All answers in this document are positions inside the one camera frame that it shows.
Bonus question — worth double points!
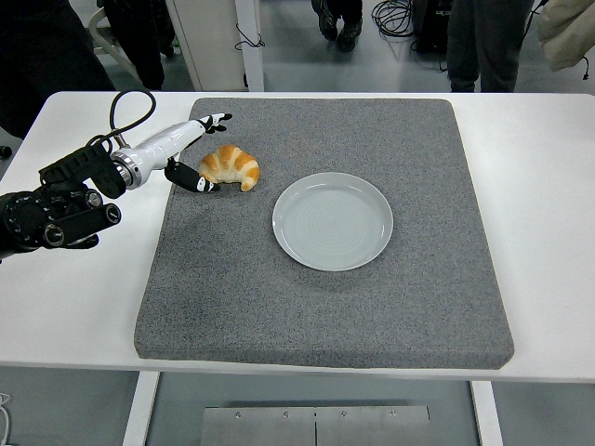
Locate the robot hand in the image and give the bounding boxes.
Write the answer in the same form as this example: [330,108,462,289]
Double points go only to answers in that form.
[121,111,233,194]

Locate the golden croissant bread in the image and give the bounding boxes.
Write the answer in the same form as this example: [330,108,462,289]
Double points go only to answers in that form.
[198,144,261,192]

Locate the grey round plate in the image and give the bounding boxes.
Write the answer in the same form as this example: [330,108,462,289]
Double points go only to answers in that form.
[271,172,395,272]

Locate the grey metal plate with screws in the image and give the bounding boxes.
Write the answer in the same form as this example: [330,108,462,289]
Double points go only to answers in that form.
[203,404,432,446]

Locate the person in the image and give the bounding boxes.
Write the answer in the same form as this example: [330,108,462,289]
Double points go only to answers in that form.
[0,0,117,140]
[445,0,536,93]
[310,0,364,53]
[99,0,178,92]

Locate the white cabinet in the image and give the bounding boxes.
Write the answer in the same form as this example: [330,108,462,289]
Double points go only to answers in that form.
[165,0,247,92]

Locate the white chair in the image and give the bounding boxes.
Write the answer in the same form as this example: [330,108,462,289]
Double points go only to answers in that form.
[87,7,140,84]

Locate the grey speckled mat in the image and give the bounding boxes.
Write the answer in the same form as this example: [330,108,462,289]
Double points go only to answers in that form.
[133,97,515,371]

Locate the white table leg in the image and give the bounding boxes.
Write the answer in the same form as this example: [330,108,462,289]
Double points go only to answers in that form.
[121,371,162,446]
[469,379,505,446]

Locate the black equipment box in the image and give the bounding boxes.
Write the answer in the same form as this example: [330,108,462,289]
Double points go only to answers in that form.
[415,0,451,55]

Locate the beige jacket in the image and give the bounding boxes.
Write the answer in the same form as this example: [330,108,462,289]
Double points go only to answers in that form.
[537,0,595,72]

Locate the white post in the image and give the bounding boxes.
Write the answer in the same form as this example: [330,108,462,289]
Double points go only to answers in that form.
[234,0,265,92]

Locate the thin black cable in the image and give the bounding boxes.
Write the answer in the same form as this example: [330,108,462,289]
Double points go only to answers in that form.
[233,22,266,50]

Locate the black coiled floor cables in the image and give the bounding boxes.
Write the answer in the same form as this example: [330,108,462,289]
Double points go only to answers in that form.
[371,0,419,41]

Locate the white cord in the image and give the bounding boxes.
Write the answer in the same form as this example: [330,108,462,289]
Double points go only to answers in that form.
[0,392,13,442]

